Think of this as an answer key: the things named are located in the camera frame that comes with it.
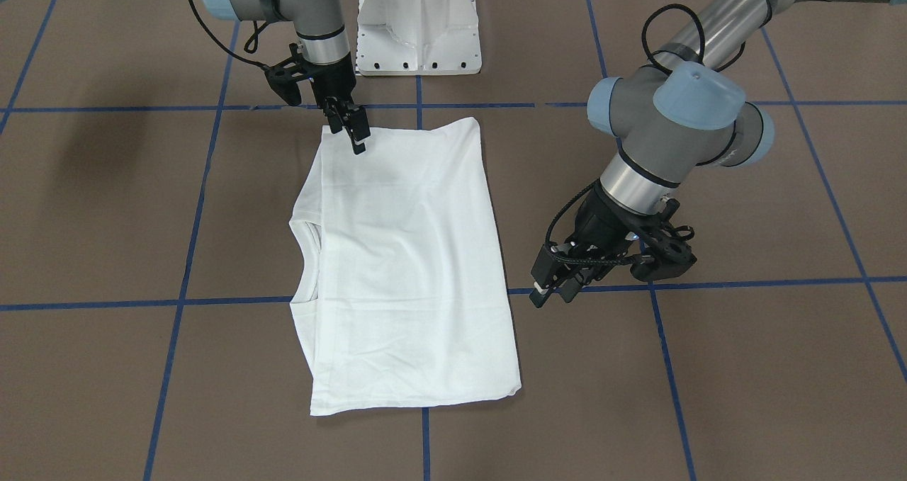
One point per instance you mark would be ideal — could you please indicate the white long-sleeve printed shirt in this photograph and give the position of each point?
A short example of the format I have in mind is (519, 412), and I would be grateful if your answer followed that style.
(402, 301)

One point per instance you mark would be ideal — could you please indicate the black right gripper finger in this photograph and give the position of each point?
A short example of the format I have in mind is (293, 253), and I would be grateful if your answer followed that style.
(358, 128)
(338, 120)

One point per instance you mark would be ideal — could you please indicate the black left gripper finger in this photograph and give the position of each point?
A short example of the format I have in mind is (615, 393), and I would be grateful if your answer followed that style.
(574, 282)
(546, 272)

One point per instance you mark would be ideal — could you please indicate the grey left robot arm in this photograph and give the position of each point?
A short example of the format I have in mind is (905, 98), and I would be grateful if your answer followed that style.
(675, 113)

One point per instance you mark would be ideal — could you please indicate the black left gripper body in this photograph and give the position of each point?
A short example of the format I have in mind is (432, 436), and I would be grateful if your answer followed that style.
(599, 224)

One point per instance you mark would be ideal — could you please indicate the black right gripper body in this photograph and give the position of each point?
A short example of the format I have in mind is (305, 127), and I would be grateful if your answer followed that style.
(338, 81)

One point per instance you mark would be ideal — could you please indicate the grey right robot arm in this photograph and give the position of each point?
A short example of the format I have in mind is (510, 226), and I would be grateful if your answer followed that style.
(322, 56)

